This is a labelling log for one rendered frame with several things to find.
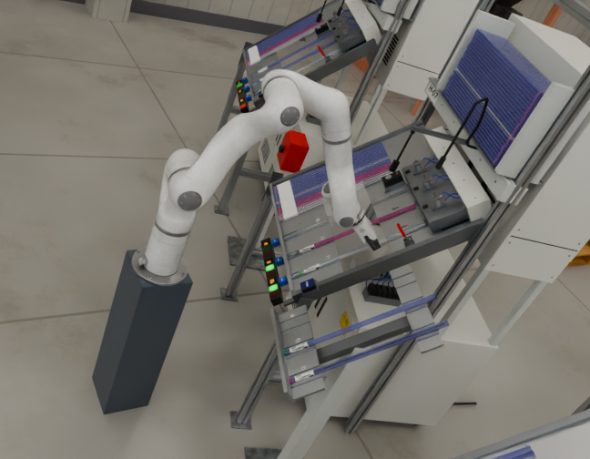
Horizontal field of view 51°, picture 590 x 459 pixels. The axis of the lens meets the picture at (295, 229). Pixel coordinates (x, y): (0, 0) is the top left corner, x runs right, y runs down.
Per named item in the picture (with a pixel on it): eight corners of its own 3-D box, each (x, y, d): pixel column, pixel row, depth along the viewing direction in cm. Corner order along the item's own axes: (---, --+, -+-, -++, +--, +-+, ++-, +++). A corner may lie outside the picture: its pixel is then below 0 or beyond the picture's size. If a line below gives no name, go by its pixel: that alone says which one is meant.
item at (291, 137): (229, 265, 333) (279, 145, 290) (227, 237, 352) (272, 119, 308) (271, 272, 341) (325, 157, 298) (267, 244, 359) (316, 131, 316)
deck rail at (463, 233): (298, 307, 223) (291, 296, 219) (297, 302, 224) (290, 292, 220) (487, 233, 213) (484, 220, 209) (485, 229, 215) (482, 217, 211)
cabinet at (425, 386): (301, 422, 269) (360, 327, 235) (280, 305, 323) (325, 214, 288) (428, 433, 291) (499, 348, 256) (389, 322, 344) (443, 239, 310)
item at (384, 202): (395, 264, 219) (391, 254, 216) (354, 162, 269) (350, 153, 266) (484, 229, 215) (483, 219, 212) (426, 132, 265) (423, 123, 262)
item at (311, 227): (297, 297, 222) (294, 291, 220) (275, 190, 273) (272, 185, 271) (346, 278, 220) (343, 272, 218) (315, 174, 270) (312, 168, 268)
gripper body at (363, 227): (365, 219, 208) (380, 239, 214) (359, 200, 215) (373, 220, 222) (346, 229, 209) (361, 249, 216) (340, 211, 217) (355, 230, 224)
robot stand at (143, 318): (103, 414, 238) (142, 287, 199) (91, 377, 249) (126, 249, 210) (147, 405, 248) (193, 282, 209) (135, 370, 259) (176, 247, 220)
